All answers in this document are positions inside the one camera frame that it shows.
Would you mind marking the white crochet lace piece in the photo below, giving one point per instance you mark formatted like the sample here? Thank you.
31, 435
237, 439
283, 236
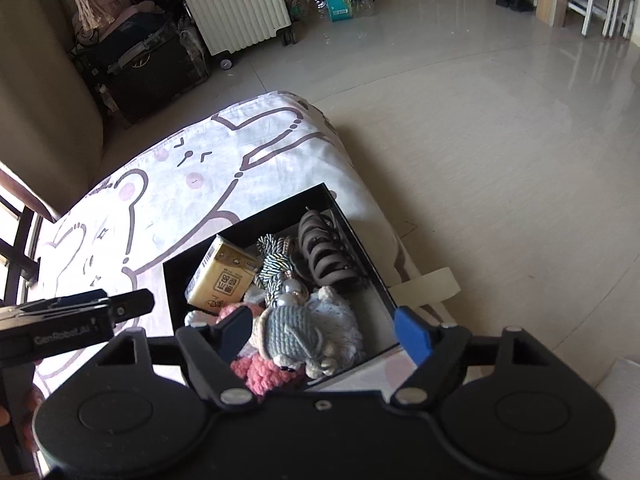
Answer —
345, 322

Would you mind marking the pink bag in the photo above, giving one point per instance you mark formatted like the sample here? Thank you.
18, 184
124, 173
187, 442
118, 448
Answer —
112, 7

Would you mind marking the pack of plastic bottles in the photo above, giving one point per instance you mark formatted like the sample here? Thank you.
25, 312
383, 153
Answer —
340, 2

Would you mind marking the white stool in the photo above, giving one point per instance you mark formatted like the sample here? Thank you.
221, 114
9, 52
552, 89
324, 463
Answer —
600, 0

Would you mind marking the pink crochet bunny doll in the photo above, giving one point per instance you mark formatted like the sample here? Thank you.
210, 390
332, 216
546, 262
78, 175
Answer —
265, 375

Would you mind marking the dark brown band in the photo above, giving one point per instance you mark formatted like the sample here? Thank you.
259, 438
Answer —
325, 255

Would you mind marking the beige tissue pack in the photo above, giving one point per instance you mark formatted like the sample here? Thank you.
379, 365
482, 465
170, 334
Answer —
220, 272

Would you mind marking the window curtain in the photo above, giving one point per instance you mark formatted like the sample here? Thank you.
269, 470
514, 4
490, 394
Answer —
45, 110

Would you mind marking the black cardboard box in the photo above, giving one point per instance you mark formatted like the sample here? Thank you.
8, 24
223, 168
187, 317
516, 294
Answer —
172, 290

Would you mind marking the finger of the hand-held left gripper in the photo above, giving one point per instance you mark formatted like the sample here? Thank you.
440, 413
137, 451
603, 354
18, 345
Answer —
135, 304

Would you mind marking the white oil radiator heater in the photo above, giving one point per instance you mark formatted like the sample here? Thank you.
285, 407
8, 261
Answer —
230, 5

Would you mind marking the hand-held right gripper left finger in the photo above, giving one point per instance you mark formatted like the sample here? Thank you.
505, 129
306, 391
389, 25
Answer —
235, 332

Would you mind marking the black luggage bag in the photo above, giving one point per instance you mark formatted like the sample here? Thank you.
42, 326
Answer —
145, 70

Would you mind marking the black window railing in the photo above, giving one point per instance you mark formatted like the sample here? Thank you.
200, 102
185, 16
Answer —
17, 250

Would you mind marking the grey crochet toy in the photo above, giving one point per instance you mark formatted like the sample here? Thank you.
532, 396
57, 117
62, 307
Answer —
295, 330

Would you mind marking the person's left hand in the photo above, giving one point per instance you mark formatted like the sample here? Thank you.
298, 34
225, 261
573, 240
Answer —
34, 410

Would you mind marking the printed cartoon bear blanket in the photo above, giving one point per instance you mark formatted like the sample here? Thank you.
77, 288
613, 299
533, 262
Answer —
165, 195

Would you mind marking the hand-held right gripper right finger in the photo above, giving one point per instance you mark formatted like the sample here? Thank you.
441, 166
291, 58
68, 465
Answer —
412, 335

